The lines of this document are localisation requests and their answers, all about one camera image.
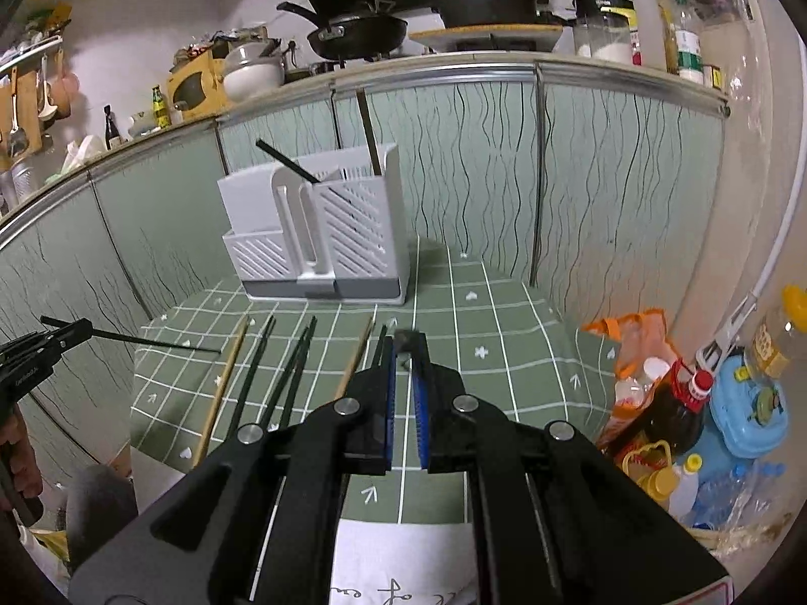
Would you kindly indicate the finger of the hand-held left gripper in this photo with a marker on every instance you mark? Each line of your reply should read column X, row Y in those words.
column 66, row 334

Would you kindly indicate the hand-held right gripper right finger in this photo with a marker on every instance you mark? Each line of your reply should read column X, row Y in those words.
column 421, row 403

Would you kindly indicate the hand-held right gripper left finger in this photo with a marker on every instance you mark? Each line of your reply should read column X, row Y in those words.
column 389, row 391

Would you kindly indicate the black chopstick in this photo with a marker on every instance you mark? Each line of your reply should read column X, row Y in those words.
column 157, row 341
column 284, row 161
column 252, row 372
column 287, row 375
column 377, row 346
column 299, row 368

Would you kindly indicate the white utensil holder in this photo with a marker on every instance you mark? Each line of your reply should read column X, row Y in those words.
column 353, row 220

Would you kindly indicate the person's left hand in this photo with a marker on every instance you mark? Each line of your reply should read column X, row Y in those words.
column 22, row 466

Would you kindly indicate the green checked tablecloth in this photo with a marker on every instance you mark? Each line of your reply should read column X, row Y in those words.
column 479, row 328

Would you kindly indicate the grey trouser leg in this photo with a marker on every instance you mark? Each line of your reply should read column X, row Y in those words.
column 101, row 510

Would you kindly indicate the white printed cloth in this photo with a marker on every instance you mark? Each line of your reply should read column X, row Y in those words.
column 403, row 567

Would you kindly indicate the hanging metal ladle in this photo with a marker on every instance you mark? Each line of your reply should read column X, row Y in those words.
column 17, row 132

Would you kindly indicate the dark sauce bottle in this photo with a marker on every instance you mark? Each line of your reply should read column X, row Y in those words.
column 113, row 129

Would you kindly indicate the orange plastic bag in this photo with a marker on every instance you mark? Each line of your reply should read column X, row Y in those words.
column 637, row 340

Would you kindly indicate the hanging wooden cutting board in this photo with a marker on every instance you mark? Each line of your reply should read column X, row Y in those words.
column 31, row 107

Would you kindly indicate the yellow oil bottle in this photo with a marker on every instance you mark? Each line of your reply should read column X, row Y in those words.
column 652, row 479

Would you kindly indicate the green glass bottle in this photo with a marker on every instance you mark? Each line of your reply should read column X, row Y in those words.
column 161, row 107

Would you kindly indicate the red cap sauce bottle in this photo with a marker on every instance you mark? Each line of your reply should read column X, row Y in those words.
column 678, row 409

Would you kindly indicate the small yellow cap bottle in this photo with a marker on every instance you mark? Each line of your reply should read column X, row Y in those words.
column 686, row 485

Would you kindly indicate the yellow microwave oven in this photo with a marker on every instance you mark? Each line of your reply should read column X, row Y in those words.
column 195, row 88

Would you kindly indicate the white bowl pot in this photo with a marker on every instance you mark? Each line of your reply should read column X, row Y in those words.
column 255, row 82

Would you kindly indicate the blue plastic box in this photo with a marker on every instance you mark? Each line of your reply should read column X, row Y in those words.
column 750, row 416

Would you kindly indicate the clear plastic lid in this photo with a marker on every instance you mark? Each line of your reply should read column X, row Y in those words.
column 249, row 55

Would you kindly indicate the black wok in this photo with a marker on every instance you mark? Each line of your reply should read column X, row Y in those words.
column 359, row 34

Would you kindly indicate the round wooden board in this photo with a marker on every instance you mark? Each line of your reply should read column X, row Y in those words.
column 492, row 30

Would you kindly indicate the white pipe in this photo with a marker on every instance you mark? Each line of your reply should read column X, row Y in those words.
column 778, row 246

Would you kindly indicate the black cooking pot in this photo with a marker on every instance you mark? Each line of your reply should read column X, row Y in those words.
column 485, row 6

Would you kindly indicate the jar of white powder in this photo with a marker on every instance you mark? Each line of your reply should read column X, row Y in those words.
column 602, row 38

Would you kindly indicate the white squeeze bottle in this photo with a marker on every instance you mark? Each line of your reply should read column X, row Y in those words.
column 649, row 31

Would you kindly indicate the small seasoning jar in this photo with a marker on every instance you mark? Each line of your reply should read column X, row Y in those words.
column 714, row 77

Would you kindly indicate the green label plastic bottle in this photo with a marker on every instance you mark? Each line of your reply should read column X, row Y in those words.
column 689, row 50

